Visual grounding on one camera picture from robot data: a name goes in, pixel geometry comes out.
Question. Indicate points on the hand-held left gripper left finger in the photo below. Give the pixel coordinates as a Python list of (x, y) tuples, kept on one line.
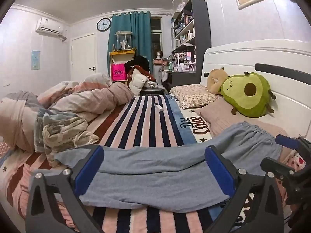
[(88, 170)]

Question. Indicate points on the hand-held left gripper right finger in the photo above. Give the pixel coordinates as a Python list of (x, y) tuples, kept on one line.
[(218, 170)]

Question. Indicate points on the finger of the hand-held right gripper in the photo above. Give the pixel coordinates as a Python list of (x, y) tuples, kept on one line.
[(285, 141), (274, 165)]

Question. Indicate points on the grey-blue pants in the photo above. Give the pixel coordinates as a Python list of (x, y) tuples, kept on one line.
[(158, 174)]

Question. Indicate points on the pink pillow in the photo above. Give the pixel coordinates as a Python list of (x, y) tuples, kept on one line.
[(226, 116)]

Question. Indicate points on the green avocado plush toy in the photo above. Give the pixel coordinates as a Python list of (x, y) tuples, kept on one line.
[(243, 102)]

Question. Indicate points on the crumpled patchwork duvet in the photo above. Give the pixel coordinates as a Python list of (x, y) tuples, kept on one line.
[(73, 102)]

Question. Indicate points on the striped printed blanket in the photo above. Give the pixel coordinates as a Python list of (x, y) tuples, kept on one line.
[(150, 126)]

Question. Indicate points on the floral pillow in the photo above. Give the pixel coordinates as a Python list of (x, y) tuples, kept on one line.
[(194, 95)]

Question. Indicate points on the white remote control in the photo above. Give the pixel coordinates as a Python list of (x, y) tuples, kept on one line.
[(158, 107)]

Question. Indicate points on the brown dog plush toy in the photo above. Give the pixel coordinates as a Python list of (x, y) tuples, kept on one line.
[(213, 80)]

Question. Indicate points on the white bed headboard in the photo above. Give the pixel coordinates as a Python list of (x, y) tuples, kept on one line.
[(243, 55)]

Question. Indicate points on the white puffer jacket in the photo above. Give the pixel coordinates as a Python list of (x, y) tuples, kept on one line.
[(138, 82)]

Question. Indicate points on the dark bench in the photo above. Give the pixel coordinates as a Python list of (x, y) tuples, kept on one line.
[(153, 91)]

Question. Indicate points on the pink shopping bag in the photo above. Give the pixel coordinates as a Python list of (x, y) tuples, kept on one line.
[(118, 72)]

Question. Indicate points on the white door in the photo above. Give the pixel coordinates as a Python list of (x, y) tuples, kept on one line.
[(83, 55)]

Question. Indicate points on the black clothes pile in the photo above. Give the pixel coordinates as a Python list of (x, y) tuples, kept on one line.
[(138, 62)]

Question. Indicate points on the yellow shelf rack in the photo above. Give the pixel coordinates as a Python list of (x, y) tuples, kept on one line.
[(121, 52)]

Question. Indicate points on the wig head stand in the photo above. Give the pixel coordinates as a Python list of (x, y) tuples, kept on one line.
[(159, 54)]

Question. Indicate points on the glass display case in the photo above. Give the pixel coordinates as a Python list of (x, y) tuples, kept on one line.
[(123, 41)]

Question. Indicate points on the dark bookshelf with desk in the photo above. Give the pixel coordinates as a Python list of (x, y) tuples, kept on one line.
[(200, 29)]

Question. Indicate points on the teal curtain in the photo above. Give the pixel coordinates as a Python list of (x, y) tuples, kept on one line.
[(141, 36)]

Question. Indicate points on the window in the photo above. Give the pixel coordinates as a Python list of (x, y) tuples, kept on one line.
[(156, 38)]

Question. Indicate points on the white air conditioner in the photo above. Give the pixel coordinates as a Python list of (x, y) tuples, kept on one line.
[(48, 26)]

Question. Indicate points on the clear display box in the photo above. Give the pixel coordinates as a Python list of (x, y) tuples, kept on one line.
[(181, 3)]

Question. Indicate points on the light blue wall poster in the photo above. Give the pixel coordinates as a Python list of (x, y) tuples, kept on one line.
[(35, 60)]

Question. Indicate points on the round wall clock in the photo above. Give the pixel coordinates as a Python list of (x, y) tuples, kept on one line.
[(103, 24)]

